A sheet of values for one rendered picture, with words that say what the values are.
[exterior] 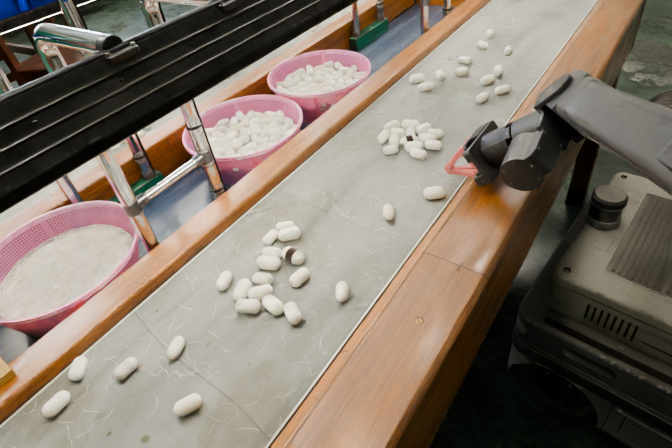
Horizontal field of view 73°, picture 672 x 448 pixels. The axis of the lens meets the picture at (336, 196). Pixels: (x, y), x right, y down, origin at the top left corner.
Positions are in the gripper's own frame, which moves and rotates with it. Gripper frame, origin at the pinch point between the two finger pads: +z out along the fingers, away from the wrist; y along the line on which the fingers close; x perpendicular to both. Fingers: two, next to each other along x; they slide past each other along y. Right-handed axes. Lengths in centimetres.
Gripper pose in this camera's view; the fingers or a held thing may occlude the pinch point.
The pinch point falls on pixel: (449, 168)
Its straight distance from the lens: 83.0
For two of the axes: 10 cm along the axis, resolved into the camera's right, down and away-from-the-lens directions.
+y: -5.7, 5.7, -5.9
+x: 6.1, 7.7, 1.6
